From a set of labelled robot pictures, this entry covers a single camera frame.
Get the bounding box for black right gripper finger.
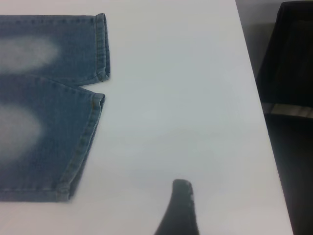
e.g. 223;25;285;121
153;179;200;235

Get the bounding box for blue denim printed pants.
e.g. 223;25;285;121
0;13;111;203

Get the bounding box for black open box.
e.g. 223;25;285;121
255;0;313;110

